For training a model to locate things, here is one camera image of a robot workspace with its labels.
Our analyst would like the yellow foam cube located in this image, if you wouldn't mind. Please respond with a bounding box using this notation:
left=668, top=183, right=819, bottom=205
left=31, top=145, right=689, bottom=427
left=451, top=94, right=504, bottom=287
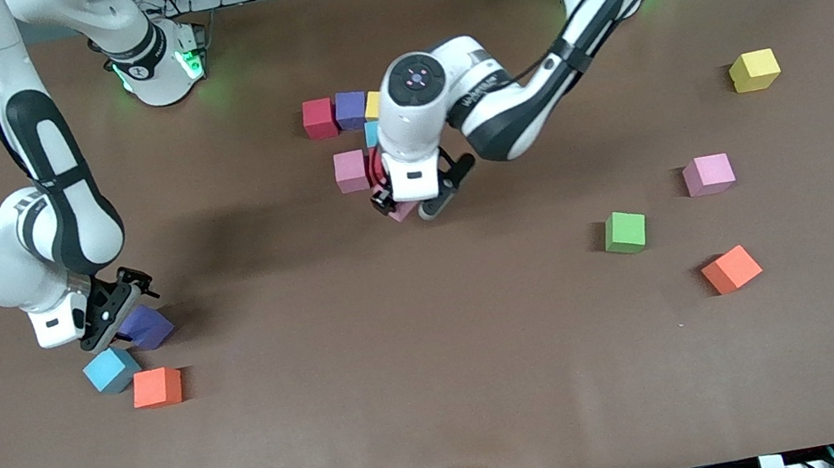
left=725, top=46, right=785, bottom=96
left=361, top=90, right=386, bottom=122

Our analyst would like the green foam cube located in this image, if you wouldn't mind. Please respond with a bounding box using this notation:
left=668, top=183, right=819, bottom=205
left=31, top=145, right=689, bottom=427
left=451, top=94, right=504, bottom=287
left=599, top=207, right=652, bottom=259

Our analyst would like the orange foam cube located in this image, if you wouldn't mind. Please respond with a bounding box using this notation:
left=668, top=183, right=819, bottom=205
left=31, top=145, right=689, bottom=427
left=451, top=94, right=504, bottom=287
left=128, top=363, right=188, bottom=412
left=697, top=241, right=767, bottom=299

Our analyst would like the red foam cube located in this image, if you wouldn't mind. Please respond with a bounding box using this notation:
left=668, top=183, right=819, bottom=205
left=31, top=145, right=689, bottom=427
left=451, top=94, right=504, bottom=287
left=298, top=95, right=341, bottom=144
left=364, top=146, right=389, bottom=188

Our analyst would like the brown table cover sheet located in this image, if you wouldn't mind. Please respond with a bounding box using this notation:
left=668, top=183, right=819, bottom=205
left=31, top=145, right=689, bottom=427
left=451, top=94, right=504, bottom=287
left=0, top=0, right=834, bottom=468

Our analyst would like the purple foam cube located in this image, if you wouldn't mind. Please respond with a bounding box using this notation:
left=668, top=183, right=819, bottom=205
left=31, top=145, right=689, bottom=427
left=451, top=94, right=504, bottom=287
left=115, top=300, right=179, bottom=356
left=331, top=88, right=374, bottom=134

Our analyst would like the pink foam cube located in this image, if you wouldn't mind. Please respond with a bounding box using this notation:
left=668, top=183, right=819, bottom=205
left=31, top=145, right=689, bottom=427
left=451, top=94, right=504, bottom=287
left=331, top=148, right=373, bottom=195
left=386, top=198, right=423, bottom=225
left=679, top=150, right=739, bottom=200

